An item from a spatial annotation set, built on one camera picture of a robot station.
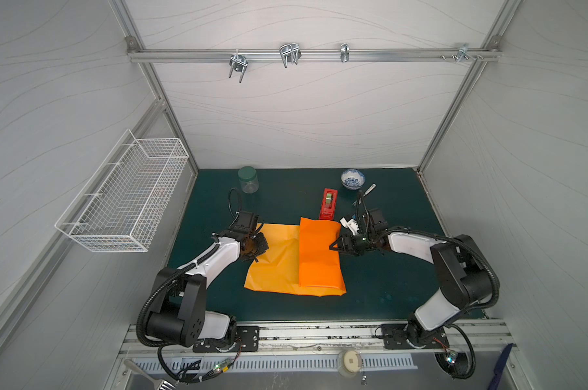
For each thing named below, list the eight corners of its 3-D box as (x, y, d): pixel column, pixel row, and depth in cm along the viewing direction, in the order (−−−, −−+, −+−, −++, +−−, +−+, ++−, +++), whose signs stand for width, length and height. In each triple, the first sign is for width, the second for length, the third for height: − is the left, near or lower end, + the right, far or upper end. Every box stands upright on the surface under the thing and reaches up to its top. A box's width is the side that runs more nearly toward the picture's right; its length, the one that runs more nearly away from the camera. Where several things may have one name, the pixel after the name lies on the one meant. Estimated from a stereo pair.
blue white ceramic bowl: (342, 189, 114) (343, 184, 111) (339, 174, 121) (340, 169, 118) (365, 189, 114) (366, 185, 111) (361, 174, 121) (363, 169, 118)
